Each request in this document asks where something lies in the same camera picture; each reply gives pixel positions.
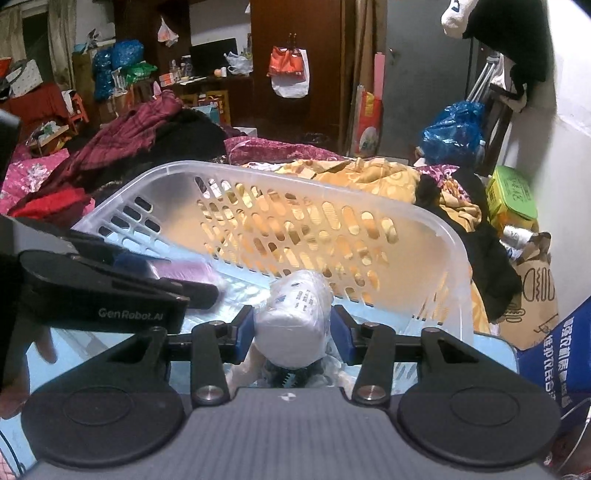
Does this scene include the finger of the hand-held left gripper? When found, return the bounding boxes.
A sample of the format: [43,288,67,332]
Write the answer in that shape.
[151,277,221,311]
[69,230,163,282]

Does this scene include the black monitor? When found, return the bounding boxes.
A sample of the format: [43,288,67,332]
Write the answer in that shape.
[190,38,238,77]

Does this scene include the green plastic bag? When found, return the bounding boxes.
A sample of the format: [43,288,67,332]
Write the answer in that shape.
[124,62,158,84]

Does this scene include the purple packet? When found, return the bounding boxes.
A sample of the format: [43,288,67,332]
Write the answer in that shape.
[115,256,220,287]

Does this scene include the folded metal rack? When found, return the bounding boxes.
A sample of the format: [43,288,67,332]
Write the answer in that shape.
[464,53,504,107]

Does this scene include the white and black hoodie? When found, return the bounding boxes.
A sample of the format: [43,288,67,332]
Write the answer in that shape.
[441,0,550,114]

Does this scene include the orange plastic stool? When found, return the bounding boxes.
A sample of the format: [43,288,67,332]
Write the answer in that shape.
[62,90,89,123]

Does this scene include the yellow patterned blanket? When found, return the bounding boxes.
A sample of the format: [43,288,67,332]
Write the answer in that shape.
[240,157,490,333]

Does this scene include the red printed bag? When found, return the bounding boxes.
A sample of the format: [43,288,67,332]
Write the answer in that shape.
[355,90,384,158]

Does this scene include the white tissue packet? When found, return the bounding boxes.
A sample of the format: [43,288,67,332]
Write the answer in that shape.
[253,270,334,370]

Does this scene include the white dotted bag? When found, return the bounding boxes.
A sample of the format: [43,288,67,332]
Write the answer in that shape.
[7,59,42,97]

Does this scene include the black fuzzy garment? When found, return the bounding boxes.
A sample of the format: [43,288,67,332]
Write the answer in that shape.
[157,108,241,162]

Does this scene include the red cloth cover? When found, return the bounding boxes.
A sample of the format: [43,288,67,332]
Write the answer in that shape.
[0,83,70,134]

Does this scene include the blue plastic bag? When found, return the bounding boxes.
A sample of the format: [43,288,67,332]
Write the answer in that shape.
[92,48,117,101]
[419,100,486,163]
[111,39,145,70]

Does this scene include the maroon plaid cloth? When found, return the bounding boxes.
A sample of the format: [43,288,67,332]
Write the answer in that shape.
[60,90,185,185]

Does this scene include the person's left hand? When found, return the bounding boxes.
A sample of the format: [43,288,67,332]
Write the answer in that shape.
[0,320,58,420]

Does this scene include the wooden boards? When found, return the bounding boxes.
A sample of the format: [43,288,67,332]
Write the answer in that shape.
[353,0,389,93]

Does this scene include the pink floral blanket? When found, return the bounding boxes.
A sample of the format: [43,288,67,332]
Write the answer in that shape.
[0,148,79,215]

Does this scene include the magenta patterned quilt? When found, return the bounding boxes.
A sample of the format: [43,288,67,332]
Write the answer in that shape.
[224,136,352,164]

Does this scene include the black cloth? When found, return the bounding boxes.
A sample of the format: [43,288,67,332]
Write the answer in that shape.
[416,173,522,324]

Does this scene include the grey door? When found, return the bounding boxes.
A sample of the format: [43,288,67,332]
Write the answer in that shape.
[385,0,490,162]

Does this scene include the pink roll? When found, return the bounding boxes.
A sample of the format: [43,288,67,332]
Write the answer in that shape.
[373,53,386,100]

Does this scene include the white and red hanging bag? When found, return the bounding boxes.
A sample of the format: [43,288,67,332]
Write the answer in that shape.
[157,16,178,47]

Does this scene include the green lidded box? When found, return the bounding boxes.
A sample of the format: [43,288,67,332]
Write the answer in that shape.
[486,166,539,232]

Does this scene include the clear plastic basket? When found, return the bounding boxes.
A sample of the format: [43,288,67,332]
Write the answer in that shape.
[71,160,476,352]

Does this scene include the brown paper bag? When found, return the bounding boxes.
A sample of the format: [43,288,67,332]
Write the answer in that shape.
[499,233,559,352]

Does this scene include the red garment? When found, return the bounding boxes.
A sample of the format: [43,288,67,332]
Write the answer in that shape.
[9,185,93,220]

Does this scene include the blue tote bag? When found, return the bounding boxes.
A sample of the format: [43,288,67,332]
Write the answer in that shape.
[516,314,591,416]

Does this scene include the beige curtain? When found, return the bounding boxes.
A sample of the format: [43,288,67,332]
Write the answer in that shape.
[48,0,77,90]

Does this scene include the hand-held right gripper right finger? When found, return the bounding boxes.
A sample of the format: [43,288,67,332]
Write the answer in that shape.
[330,305,490,406]

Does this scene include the orange and white plastic bag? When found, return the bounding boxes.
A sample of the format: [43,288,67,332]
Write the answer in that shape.
[268,45,309,99]

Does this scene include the brown wooden wardrobe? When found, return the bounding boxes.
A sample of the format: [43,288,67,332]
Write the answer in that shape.
[113,0,356,153]

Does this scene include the white labelled bottle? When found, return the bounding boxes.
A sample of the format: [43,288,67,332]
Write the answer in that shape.
[501,224,532,259]

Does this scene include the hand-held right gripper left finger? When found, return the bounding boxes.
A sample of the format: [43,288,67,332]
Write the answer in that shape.
[99,307,254,407]

